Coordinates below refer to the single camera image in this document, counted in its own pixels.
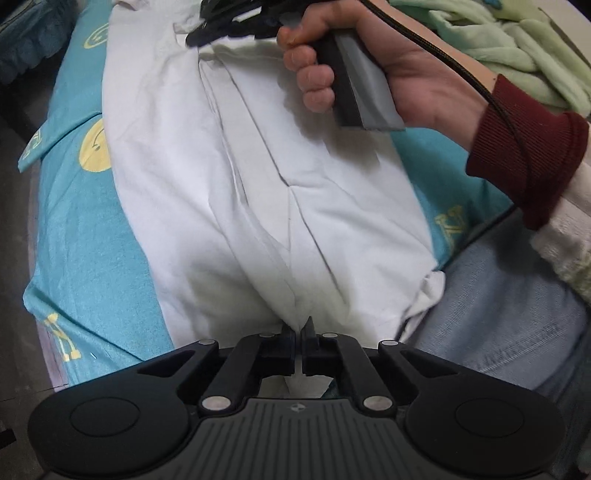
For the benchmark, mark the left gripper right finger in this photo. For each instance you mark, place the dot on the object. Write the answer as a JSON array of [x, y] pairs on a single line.
[[343, 359]]

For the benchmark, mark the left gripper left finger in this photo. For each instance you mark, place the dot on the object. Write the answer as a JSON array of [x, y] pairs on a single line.
[[253, 359]]

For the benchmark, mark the white t-shirt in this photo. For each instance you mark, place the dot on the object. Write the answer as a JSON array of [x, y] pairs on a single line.
[[252, 212]]

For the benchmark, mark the right forearm red cuff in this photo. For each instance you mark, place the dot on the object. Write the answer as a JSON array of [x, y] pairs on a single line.
[[542, 164]]

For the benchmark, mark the blue covered chair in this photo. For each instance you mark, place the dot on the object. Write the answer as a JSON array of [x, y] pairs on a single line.
[[34, 31]]

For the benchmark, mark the blue jeans leg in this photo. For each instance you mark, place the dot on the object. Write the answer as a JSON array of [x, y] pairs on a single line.
[[506, 313]]

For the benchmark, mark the teal patterned bed sheet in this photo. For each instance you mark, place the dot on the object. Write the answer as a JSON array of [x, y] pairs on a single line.
[[90, 288]]

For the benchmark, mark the green fleece blanket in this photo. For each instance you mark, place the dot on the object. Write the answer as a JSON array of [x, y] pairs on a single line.
[[514, 39]]

